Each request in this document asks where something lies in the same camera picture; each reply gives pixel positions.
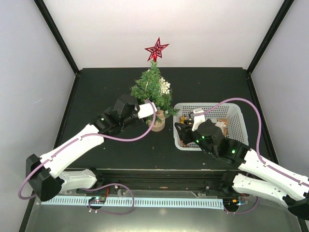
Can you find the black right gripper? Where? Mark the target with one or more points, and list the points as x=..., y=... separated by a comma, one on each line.
x=184, y=135

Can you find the gold bell ornament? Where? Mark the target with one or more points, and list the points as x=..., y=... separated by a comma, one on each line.
x=182, y=119

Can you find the white perforated plastic basket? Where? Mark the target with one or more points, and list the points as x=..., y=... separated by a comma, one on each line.
x=230, y=112

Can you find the white snowflake ornament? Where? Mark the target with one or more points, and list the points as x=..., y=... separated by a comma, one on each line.
x=164, y=86

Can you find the small green christmas tree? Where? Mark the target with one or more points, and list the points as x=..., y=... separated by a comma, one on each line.
x=147, y=87

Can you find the red star ornament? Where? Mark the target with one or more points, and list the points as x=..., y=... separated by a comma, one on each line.
x=156, y=50

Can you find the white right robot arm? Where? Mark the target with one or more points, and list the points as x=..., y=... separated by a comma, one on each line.
x=271, y=181

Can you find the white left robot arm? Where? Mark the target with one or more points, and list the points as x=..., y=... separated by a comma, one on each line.
x=46, y=174

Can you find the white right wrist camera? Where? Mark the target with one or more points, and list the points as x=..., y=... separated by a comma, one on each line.
x=198, y=117

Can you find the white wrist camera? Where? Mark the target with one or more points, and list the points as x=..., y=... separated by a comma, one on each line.
x=198, y=117
x=146, y=110

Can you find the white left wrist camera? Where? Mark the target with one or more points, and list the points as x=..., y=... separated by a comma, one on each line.
x=146, y=110

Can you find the white slotted cable duct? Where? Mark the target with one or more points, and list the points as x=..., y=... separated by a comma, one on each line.
x=97, y=201

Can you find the black frame post back right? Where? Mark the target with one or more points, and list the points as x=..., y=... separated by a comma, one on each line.
x=280, y=15

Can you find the black frame post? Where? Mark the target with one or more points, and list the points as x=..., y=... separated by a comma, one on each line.
x=57, y=35
x=280, y=15

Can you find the black frame post back left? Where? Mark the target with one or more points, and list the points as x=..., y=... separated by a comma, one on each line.
x=57, y=35

